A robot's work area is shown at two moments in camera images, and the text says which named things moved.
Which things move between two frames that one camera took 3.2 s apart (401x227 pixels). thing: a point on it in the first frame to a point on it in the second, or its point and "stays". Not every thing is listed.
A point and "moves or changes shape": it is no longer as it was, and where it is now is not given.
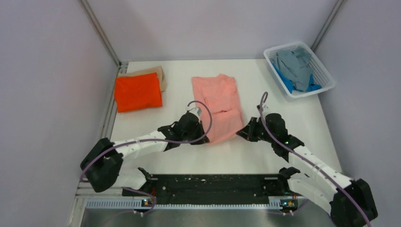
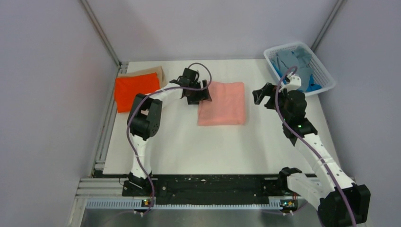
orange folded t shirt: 136,92 stays
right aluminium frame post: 335,12 stays
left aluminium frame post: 100,30 stays
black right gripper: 248,132 to 268,90
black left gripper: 199,126 to 203,95
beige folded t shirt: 157,69 stays
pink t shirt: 219,93 moves or changes shape
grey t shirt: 293,65 stays
